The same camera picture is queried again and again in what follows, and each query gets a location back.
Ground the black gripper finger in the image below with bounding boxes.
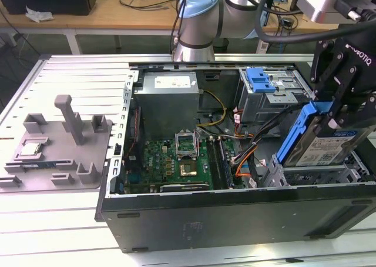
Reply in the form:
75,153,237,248
311,40,358,129
349,95,376,132

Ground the hard disk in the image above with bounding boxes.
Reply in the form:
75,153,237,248
276,101,371,168

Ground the metal disk bay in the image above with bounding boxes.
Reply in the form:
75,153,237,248
263,155,370,188

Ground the metal optical drive cage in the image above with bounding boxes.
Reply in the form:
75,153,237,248
237,68,317,127

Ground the blue plastic drive carrier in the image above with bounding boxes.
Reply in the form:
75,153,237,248
246,68,278,94

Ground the installed RAM stick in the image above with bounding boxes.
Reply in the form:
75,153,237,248
217,137,234,188

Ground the empty black RAM slot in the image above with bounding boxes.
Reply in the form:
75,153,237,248
206,138,220,190

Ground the grey power supply unit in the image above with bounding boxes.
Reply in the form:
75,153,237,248
133,71,201,132

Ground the black open PC case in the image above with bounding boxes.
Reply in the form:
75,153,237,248
94,52,376,253

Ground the CPU socket with gold contacts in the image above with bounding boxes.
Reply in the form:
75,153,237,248
179,159,199,178

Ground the black graphics card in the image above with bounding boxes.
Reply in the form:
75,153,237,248
160,182,211,193

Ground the green motherboard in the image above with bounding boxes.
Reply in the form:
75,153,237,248
125,137,246,192

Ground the wooden desk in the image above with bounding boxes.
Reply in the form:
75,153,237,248
0,0,338,41

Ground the grey parts rack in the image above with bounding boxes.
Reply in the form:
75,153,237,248
0,95,114,193

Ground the crumpled white paper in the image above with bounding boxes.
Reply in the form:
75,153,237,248
25,5,55,23

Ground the silver CPU chip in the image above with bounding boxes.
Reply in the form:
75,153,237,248
18,142,43,158

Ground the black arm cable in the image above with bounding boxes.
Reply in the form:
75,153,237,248
254,0,376,44

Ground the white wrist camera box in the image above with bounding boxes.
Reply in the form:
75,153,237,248
296,0,376,24

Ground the black sleeved cable bundle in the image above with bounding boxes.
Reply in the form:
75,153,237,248
246,102,311,188

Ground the yellow wire bundle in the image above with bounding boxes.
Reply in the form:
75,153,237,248
196,90,227,128

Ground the orange wire bundle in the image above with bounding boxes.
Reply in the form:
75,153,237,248
231,148,257,178

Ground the metal socket cover frame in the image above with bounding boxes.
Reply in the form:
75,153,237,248
174,130,199,158

